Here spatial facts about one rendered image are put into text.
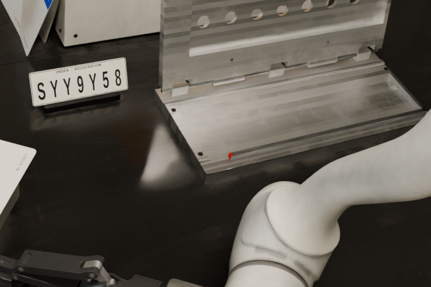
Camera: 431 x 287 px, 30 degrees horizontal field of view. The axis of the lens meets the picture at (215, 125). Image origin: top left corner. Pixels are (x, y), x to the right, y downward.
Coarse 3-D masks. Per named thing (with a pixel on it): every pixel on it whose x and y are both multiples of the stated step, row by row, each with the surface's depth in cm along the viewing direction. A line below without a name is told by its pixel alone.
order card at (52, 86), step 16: (96, 64) 130; (112, 64) 131; (32, 80) 126; (48, 80) 127; (64, 80) 128; (80, 80) 130; (96, 80) 131; (112, 80) 132; (32, 96) 127; (48, 96) 128; (64, 96) 129; (80, 96) 131
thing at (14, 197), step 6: (18, 186) 113; (18, 192) 114; (12, 198) 112; (6, 204) 110; (12, 204) 113; (6, 210) 111; (0, 216) 109; (6, 216) 112; (0, 222) 109; (0, 228) 110
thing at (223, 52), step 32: (192, 0) 126; (224, 0) 128; (256, 0) 131; (288, 0) 134; (320, 0) 137; (384, 0) 144; (160, 32) 126; (192, 32) 129; (224, 32) 132; (256, 32) 135; (288, 32) 138; (320, 32) 140; (352, 32) 143; (384, 32) 147; (160, 64) 129; (192, 64) 131; (224, 64) 134; (256, 64) 137; (288, 64) 140; (320, 64) 144
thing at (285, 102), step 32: (352, 64) 147; (384, 64) 149; (160, 96) 133; (192, 96) 134; (224, 96) 135; (256, 96) 136; (288, 96) 138; (320, 96) 139; (352, 96) 140; (384, 96) 142; (192, 128) 128; (224, 128) 129; (256, 128) 130; (288, 128) 132; (320, 128) 133; (384, 128) 135; (192, 160) 125; (224, 160) 123; (256, 160) 124; (288, 160) 128
